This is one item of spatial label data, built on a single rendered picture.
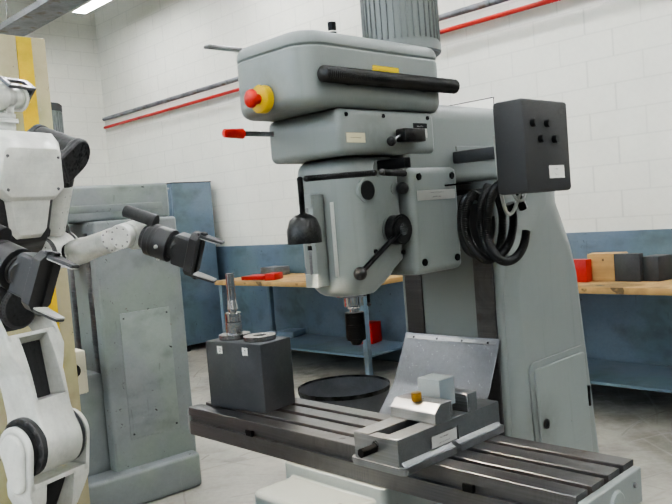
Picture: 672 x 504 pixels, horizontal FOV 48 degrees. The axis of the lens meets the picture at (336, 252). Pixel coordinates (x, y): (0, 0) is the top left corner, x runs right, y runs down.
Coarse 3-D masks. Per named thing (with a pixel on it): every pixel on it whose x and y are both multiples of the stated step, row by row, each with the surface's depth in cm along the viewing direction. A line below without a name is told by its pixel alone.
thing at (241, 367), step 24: (240, 336) 210; (264, 336) 204; (216, 360) 211; (240, 360) 204; (264, 360) 200; (288, 360) 207; (216, 384) 211; (240, 384) 205; (264, 384) 200; (288, 384) 207; (240, 408) 206; (264, 408) 200
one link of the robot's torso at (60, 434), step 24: (0, 336) 176; (24, 336) 180; (48, 336) 185; (0, 360) 177; (24, 360) 177; (48, 360) 186; (0, 384) 181; (24, 384) 177; (48, 384) 187; (24, 408) 178; (48, 408) 179; (72, 408) 185; (48, 432) 176; (72, 432) 182; (48, 456) 175; (72, 456) 183
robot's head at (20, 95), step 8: (0, 88) 175; (8, 88) 178; (16, 88) 182; (0, 96) 175; (8, 96) 177; (16, 96) 180; (24, 96) 183; (0, 104) 176; (8, 104) 178; (16, 104) 181; (24, 104) 183; (0, 112) 181; (8, 112) 179; (16, 120) 180
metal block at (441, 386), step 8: (424, 376) 165; (432, 376) 164; (440, 376) 163; (448, 376) 163; (424, 384) 163; (432, 384) 161; (440, 384) 160; (448, 384) 162; (424, 392) 163; (432, 392) 161; (440, 392) 160; (448, 392) 162
